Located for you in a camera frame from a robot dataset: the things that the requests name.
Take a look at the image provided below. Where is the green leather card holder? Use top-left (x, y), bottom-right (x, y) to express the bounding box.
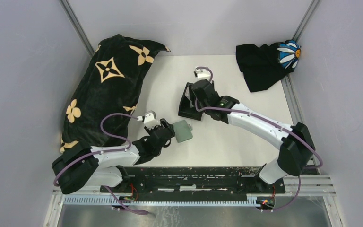
top-left (173, 120), bottom-right (193, 143)

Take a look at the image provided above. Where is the black plastic bin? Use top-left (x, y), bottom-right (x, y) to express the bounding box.
top-left (178, 82), bottom-right (203, 121)

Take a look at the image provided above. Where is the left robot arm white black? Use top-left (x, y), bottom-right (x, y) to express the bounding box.
top-left (52, 118), bottom-right (175, 194)

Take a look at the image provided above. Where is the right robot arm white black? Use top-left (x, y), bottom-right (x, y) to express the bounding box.
top-left (189, 79), bottom-right (316, 193)

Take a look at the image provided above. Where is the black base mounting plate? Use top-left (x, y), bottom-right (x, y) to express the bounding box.
top-left (111, 166), bottom-right (286, 202)

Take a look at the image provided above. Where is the black cloth with daisy print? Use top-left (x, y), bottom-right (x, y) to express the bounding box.
top-left (235, 40), bottom-right (301, 93)

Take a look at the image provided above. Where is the black blanket with tan flowers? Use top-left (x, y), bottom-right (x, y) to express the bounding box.
top-left (60, 34), bottom-right (169, 153)

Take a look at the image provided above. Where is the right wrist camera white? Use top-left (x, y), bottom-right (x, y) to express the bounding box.
top-left (194, 66), bottom-right (213, 81)

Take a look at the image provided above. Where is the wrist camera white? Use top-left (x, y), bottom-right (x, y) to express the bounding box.
top-left (194, 66), bottom-right (213, 81)
top-left (137, 111), bottom-right (161, 130)

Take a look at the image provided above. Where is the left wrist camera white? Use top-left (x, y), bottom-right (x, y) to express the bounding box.
top-left (137, 111), bottom-right (161, 130)

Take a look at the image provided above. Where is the slotted grey cable duct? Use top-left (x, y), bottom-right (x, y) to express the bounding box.
top-left (63, 195), bottom-right (265, 208)

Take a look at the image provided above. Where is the aluminium rail frame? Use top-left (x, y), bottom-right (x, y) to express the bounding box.
top-left (43, 171), bottom-right (344, 227)

